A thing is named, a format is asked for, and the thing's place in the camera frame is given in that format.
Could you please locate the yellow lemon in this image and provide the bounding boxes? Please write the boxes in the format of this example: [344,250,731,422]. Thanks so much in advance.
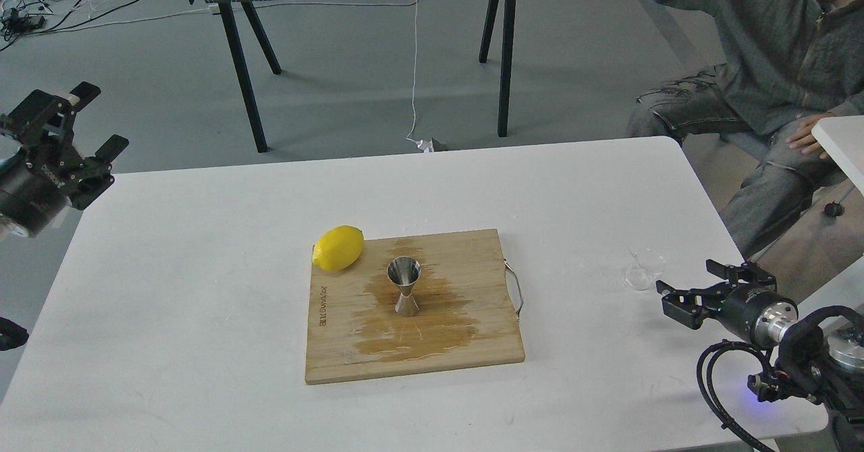
[311,225,365,273]

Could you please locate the white hanging cable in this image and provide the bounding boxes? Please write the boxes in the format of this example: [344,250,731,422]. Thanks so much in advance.
[404,0,446,153]

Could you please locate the seated person grey clothes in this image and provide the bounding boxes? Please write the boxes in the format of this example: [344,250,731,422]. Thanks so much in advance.
[626,0,863,258]

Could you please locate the bamboo cutting board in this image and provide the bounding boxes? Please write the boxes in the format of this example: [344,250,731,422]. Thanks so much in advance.
[304,229,525,385]

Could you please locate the person's hand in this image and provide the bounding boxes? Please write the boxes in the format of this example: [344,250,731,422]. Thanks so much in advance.
[784,111,837,161]

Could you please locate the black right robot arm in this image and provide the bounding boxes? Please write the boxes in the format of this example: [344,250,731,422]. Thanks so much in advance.
[656,260,863,451]

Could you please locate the small clear glass cup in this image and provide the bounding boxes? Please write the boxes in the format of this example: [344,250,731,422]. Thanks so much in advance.
[622,247,668,291]

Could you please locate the steel jigger measuring cup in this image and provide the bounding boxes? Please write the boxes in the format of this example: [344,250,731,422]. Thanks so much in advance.
[387,256,422,317]

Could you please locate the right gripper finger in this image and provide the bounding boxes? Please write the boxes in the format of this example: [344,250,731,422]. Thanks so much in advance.
[705,259,777,294]
[656,280,726,330]

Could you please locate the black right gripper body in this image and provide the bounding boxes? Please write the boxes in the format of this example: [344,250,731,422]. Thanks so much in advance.
[715,283,799,350]

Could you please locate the floor cable bundle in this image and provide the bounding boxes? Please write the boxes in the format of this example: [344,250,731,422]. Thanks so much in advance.
[0,0,169,41]

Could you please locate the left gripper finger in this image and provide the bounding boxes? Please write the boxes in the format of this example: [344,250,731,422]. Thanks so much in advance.
[1,81,101,163]
[64,134,129,211]

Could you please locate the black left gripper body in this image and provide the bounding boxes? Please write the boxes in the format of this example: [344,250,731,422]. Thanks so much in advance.
[1,148,88,237]

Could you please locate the white side table corner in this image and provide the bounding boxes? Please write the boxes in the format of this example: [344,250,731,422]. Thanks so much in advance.
[812,116,863,194]

